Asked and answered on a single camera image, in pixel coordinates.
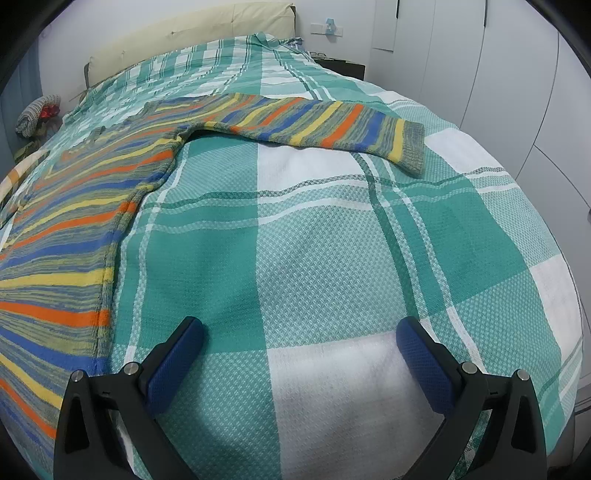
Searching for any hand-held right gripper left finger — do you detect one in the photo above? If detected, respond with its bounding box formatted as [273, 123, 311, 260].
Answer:
[53, 316, 206, 480]

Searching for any dark nightstand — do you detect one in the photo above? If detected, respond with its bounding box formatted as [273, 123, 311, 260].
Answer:
[314, 58, 367, 80]

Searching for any grey and red clothes pile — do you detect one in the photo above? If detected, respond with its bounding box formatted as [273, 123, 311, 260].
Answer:
[16, 93, 62, 138]

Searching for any white wall outlet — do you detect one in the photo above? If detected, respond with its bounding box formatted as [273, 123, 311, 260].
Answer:
[310, 18, 345, 37]

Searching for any striped knitted sweater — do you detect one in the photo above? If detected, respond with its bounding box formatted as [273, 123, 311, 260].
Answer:
[0, 92, 426, 441]

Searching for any white wardrobe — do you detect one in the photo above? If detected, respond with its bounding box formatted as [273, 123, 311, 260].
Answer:
[369, 0, 591, 278]

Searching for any cream padded headboard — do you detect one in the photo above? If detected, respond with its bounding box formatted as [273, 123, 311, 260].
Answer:
[84, 4, 297, 88]

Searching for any green white plaid blanket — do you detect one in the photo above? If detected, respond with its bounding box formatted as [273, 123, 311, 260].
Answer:
[0, 32, 585, 480]

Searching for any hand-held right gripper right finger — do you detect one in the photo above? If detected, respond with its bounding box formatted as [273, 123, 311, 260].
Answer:
[396, 316, 548, 480]

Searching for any cream orange-striped pillow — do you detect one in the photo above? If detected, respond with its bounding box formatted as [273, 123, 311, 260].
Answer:
[0, 150, 51, 210]

